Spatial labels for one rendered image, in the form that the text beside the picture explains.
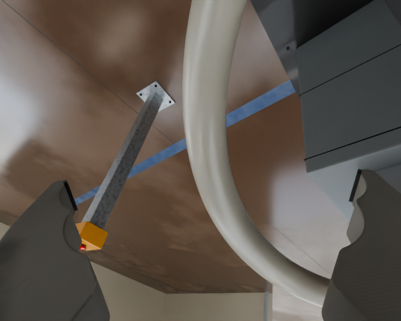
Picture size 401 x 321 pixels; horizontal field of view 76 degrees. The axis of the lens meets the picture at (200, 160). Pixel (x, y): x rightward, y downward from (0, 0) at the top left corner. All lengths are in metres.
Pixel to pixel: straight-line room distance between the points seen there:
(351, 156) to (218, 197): 0.71
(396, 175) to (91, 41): 1.67
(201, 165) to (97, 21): 1.63
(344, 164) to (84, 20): 1.54
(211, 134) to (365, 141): 0.76
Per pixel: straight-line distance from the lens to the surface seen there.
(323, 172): 0.91
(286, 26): 1.51
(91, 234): 1.26
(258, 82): 1.68
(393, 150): 0.88
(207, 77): 0.16
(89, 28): 1.82
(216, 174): 0.19
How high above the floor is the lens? 1.41
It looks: 39 degrees down
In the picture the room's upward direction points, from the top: 166 degrees counter-clockwise
